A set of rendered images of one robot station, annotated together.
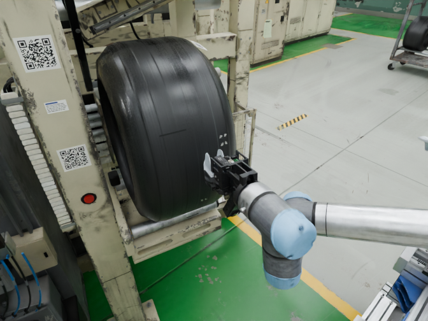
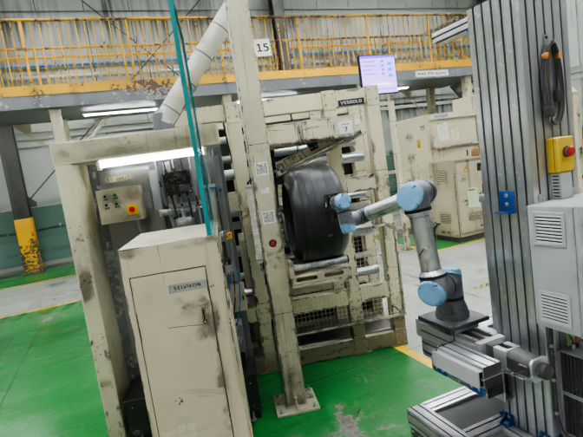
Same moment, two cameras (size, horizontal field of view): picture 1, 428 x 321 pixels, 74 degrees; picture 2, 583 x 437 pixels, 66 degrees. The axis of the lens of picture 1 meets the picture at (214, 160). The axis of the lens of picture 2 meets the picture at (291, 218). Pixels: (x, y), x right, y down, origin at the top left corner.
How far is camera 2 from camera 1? 1.92 m
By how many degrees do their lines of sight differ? 34
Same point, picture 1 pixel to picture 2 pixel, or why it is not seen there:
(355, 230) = (376, 207)
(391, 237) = (387, 205)
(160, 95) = (306, 179)
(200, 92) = (325, 179)
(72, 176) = (266, 227)
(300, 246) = (343, 201)
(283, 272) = (343, 219)
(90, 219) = (271, 257)
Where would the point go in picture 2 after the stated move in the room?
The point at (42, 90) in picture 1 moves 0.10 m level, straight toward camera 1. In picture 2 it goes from (260, 183) to (263, 183)
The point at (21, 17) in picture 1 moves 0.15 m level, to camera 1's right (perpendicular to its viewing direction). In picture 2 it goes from (258, 156) to (282, 152)
